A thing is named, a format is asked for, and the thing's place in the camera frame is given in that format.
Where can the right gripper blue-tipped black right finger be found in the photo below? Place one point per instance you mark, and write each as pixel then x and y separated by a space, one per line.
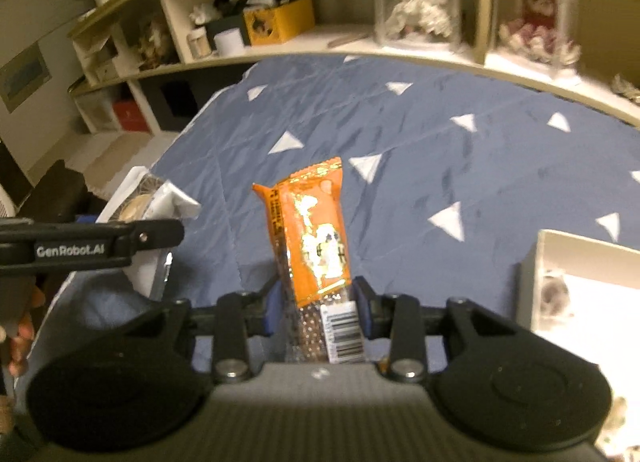
pixel 397 318

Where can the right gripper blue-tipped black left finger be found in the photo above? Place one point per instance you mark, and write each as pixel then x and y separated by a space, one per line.
pixel 238 317

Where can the orange snack bar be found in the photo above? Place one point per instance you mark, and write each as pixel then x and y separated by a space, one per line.
pixel 308 237

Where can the person's left hand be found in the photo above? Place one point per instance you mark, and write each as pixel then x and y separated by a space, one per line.
pixel 20 345

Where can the blue triangle-pattern bedspread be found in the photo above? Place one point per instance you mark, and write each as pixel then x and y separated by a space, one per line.
pixel 448 176

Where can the small dark clear packet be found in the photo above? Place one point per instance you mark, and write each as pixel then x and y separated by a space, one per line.
pixel 554 300

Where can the white shallow cardboard tray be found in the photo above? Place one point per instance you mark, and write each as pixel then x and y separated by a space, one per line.
pixel 602 325

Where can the white cup on shelf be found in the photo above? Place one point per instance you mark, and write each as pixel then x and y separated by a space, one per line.
pixel 229 43

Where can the yellow box on shelf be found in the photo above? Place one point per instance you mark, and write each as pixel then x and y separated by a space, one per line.
pixel 279 24

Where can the small figurine on shelf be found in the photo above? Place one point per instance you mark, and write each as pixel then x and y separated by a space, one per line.
pixel 626 89

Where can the red-dress doll in case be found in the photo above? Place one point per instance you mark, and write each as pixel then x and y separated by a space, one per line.
pixel 539 32

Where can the wooden headboard shelf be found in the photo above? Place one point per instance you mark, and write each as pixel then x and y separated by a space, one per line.
pixel 349 39

